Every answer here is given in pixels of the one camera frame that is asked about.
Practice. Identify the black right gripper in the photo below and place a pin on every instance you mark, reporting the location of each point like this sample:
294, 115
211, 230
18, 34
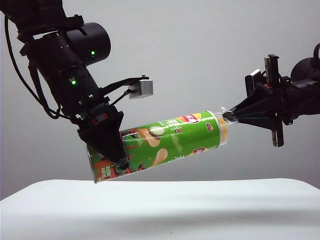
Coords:
281, 100

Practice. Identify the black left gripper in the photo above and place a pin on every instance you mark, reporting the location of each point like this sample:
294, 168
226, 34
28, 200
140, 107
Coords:
92, 112

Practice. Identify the transparent chip container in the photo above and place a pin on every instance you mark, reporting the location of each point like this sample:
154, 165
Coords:
231, 120

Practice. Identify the green tub of chips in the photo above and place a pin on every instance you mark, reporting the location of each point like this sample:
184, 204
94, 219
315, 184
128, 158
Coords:
170, 142

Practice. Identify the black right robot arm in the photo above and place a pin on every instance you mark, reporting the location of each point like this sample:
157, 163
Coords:
305, 82

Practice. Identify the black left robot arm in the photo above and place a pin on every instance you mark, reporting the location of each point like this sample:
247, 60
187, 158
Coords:
57, 50

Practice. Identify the yellow potato chips stack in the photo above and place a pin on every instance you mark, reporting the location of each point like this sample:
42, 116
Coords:
223, 130

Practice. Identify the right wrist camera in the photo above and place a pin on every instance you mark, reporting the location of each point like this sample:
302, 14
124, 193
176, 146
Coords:
252, 80

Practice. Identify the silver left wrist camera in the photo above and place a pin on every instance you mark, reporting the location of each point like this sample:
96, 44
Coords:
143, 87

